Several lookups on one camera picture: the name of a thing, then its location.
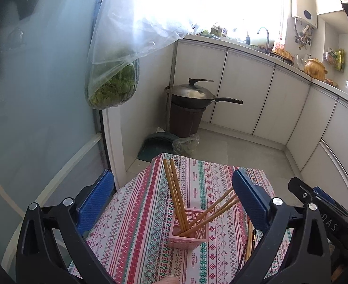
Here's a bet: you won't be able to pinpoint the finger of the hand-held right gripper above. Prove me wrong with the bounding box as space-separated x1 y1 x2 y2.
288 176 325 212
312 186 341 209

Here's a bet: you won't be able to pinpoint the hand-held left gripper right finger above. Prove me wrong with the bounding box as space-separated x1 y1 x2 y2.
232 169 332 284

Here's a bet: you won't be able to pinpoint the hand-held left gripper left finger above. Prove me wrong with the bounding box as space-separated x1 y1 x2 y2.
15 169 116 284

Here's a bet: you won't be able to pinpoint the pale wooden chopstick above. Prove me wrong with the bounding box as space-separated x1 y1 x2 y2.
180 196 240 235
189 187 235 225
186 200 241 236
169 158 190 233
162 159 186 235

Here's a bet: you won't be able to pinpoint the bunch of bamboo chopsticks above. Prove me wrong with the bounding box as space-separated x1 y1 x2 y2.
246 215 256 261

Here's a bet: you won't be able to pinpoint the black chopstick with gold band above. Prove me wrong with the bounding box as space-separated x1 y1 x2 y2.
242 234 256 263

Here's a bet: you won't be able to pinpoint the pink lattice plastic basket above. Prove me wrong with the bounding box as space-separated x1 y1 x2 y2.
166 209 211 250

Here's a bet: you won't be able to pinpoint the patterned striped tablecloth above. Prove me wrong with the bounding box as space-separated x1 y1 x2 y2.
67 152 293 284

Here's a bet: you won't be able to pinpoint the clear bag on floor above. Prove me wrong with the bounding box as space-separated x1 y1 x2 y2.
172 134 200 157

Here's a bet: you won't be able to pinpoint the dark brown trash bin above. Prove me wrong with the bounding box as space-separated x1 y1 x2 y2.
168 101 205 138

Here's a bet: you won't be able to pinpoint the white countertop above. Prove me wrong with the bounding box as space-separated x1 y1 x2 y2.
180 32 348 107

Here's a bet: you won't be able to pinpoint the white kitchen cabinets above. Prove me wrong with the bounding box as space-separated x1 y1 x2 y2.
174 40 348 222

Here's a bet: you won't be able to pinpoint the frosted glass door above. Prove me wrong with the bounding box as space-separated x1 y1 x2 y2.
0 0 109 273

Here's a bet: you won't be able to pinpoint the grey wok lid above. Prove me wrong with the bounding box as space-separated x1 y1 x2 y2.
169 78 216 99

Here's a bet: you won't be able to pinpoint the golden clay pot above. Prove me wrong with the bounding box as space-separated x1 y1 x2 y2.
304 58 329 81

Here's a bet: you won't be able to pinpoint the clear glass jar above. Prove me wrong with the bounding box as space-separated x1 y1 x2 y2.
293 54 307 70

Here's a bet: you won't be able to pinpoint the green and yellow snack packets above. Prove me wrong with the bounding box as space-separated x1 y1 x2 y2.
324 47 346 72

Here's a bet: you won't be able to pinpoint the wicker tray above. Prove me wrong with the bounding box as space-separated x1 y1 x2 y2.
269 47 294 62

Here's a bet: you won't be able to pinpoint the hanging plastic bag of greens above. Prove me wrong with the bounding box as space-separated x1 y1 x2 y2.
87 0 210 110

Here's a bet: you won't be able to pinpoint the metal pipes and valves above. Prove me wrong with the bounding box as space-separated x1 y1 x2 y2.
294 18 313 51

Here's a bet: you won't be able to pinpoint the chrome kitchen faucet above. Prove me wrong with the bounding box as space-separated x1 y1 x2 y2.
256 27 271 49

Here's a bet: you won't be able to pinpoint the small bottles on counter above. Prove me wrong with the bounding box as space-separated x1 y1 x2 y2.
202 24 251 43

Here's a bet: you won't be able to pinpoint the white water heater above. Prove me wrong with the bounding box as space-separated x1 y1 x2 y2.
291 0 319 29

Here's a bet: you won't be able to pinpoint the bright window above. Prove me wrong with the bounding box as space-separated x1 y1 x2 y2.
192 0 284 36

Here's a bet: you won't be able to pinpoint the green long-handled dustpan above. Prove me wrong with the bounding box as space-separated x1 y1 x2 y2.
137 40 179 163

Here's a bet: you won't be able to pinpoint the black wok with handle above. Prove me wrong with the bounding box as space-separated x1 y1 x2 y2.
165 86 244 108

